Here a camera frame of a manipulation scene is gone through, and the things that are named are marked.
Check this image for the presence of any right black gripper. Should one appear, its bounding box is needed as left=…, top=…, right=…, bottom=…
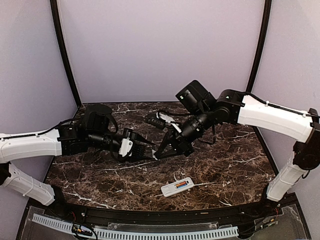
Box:
left=154, top=105, right=214, bottom=159

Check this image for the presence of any orange battery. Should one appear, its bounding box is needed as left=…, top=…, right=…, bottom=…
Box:
left=175, top=181, right=187, bottom=189

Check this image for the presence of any white remote control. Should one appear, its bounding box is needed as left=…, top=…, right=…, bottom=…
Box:
left=160, top=177, right=195, bottom=198

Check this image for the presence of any blue battery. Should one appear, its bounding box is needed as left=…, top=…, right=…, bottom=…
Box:
left=176, top=183, right=187, bottom=189

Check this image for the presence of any white battery cover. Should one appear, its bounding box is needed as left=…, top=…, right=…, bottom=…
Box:
left=151, top=149, right=158, bottom=161

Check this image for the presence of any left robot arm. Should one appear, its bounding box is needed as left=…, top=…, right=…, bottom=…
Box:
left=0, top=104, right=153, bottom=218

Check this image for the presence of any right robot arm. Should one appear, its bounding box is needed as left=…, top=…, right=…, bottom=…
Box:
left=154, top=80, right=320, bottom=217

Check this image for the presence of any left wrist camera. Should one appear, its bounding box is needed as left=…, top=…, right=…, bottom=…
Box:
left=118, top=138, right=133, bottom=157

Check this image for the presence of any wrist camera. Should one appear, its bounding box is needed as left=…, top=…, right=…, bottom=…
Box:
left=145, top=111, right=182, bottom=133
left=118, top=138, right=133, bottom=157

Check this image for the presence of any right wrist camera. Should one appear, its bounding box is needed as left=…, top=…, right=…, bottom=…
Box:
left=145, top=111, right=182, bottom=133

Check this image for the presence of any black front rail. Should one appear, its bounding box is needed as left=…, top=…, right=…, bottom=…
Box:
left=23, top=193, right=301, bottom=226

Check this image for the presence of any white slotted cable duct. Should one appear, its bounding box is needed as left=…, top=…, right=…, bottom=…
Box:
left=31, top=213, right=239, bottom=240

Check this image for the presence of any left black frame post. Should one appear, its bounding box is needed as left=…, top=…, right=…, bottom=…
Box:
left=49, top=0, right=82, bottom=108

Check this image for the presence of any black frame post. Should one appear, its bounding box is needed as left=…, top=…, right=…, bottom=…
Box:
left=49, top=0, right=82, bottom=108
left=244, top=0, right=273, bottom=93

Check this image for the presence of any right black frame post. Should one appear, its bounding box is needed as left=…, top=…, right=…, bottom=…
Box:
left=244, top=0, right=273, bottom=93

